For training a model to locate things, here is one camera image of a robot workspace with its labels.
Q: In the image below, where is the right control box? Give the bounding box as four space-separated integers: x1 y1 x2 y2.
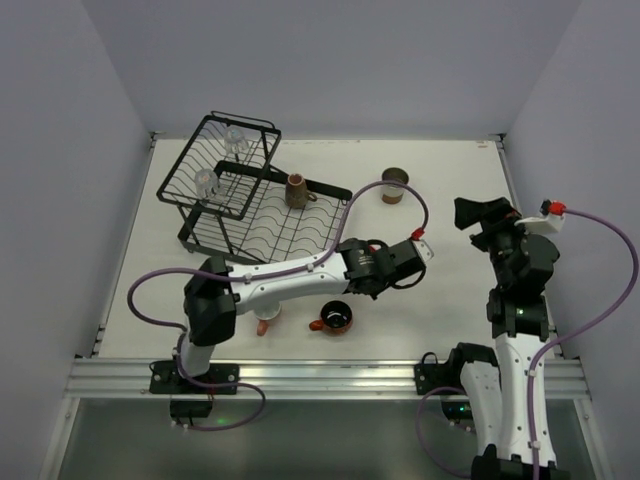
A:
441 400 473 423

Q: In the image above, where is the pink mug white inside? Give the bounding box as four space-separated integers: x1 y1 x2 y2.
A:
254 303 282 337

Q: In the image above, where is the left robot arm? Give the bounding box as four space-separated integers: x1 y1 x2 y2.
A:
179 238 433 377

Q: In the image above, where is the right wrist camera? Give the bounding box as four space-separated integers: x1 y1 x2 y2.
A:
515 199 567 235

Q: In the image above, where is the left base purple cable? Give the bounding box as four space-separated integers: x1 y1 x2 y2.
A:
174 382 267 431

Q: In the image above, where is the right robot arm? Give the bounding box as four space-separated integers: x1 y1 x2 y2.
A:
454 197 571 479

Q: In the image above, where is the clear glass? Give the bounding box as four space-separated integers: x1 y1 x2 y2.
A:
224 125 249 156
194 169 223 200

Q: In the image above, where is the left control box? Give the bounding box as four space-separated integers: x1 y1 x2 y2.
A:
169 400 213 424

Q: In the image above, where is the black wire dish rack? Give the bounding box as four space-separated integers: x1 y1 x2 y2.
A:
157 111 352 264

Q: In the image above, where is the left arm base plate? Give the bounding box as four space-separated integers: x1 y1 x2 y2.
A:
149 360 240 395

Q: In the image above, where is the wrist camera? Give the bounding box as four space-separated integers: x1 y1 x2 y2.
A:
411 239 435 264
515 199 567 235

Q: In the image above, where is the white and brown cup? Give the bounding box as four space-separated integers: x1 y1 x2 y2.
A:
381 167 409 205

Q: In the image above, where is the red orange mug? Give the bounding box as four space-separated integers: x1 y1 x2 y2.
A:
309 300 353 335

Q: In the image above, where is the control box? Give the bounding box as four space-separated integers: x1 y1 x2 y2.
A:
169 400 213 424
441 400 473 423

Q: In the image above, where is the aluminium mounting rail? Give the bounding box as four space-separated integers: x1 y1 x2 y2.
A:
38 357 591 480

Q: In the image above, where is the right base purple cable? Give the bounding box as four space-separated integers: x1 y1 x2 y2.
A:
416 385 476 479

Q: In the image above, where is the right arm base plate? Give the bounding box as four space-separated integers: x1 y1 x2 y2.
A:
413 363 463 395

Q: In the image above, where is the clear glass near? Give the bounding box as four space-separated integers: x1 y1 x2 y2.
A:
194 169 223 200

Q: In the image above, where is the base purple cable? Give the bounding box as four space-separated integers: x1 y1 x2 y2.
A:
174 382 267 431
416 385 476 479

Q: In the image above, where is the clear glass far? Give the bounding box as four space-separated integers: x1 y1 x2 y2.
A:
224 125 249 156

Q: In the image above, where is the brown mug with handle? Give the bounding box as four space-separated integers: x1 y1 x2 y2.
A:
285 173 318 209

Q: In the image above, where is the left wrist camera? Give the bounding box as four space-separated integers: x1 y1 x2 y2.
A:
411 239 435 264

